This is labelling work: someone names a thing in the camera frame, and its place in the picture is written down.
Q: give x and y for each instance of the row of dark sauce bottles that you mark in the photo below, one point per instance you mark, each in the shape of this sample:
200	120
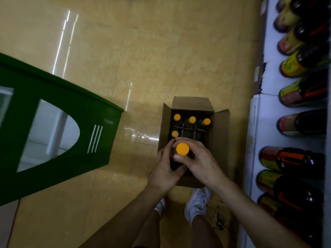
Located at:
300	162

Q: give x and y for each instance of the green cabinet with glass window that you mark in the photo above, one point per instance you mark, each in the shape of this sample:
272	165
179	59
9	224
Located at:
85	121

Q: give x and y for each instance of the person's right forearm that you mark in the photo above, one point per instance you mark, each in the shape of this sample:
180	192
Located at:
253	216

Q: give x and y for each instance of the person's left thumb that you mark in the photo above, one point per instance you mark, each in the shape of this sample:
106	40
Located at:
180	171

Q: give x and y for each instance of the person's left hand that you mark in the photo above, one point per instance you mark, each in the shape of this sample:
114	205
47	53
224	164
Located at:
161	175

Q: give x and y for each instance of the dark bottle with orange cap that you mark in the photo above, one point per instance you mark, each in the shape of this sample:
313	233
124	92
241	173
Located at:
205	122
175	134
182	149
177	117
191	120

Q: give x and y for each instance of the person's white left shoe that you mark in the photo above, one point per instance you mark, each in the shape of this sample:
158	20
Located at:
160	206

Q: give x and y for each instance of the brown cardboard box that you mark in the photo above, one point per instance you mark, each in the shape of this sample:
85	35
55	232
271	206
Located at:
219	142

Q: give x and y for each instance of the white store shelf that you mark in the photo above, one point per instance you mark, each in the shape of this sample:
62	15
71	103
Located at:
269	121

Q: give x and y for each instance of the person's right hand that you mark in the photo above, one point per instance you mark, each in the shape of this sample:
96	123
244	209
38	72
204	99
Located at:
204	165

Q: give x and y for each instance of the person's right thumb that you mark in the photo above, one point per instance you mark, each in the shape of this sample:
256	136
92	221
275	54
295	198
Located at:
181	158

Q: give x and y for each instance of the person's white right shoe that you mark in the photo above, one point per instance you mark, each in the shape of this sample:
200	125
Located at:
197	202

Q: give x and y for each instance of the person's left forearm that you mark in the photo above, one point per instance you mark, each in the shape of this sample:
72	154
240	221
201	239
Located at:
129	219

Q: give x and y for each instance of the person's right leg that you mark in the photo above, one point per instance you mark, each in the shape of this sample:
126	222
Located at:
204	233

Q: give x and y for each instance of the person's white shoe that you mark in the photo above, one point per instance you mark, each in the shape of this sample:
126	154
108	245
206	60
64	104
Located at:
160	206
197	202

